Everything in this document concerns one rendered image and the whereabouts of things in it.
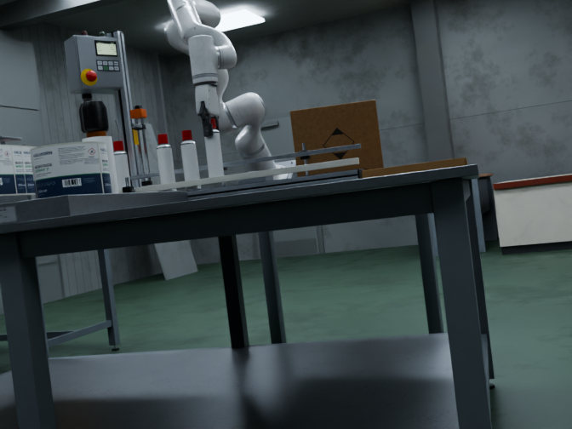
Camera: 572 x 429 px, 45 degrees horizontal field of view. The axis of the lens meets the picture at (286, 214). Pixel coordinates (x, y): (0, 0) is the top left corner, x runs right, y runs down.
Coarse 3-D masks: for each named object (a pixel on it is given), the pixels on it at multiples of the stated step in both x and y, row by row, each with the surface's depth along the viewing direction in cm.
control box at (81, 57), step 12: (72, 36) 243; (84, 36) 245; (72, 48) 244; (84, 48) 244; (72, 60) 245; (84, 60) 244; (72, 72) 246; (84, 72) 243; (96, 72) 246; (108, 72) 249; (120, 72) 252; (72, 84) 247; (84, 84) 243; (96, 84) 246; (108, 84) 249; (120, 84) 252
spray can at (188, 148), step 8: (184, 136) 233; (184, 144) 232; (192, 144) 232; (184, 152) 232; (192, 152) 232; (184, 160) 232; (192, 160) 232; (184, 168) 233; (192, 168) 232; (192, 176) 232
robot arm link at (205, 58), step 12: (204, 36) 227; (192, 48) 228; (204, 48) 227; (216, 48) 230; (192, 60) 228; (204, 60) 227; (216, 60) 229; (192, 72) 229; (204, 72) 227; (216, 72) 230
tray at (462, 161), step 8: (448, 160) 199; (456, 160) 198; (464, 160) 197; (384, 168) 204; (392, 168) 203; (400, 168) 202; (408, 168) 202; (416, 168) 201; (424, 168) 200; (432, 168) 200; (440, 168) 199; (368, 176) 205; (376, 176) 204
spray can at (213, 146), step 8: (208, 136) 229; (216, 136) 230; (208, 144) 229; (216, 144) 229; (208, 152) 230; (216, 152) 229; (208, 160) 230; (216, 160) 229; (208, 168) 231; (216, 168) 229; (216, 176) 229
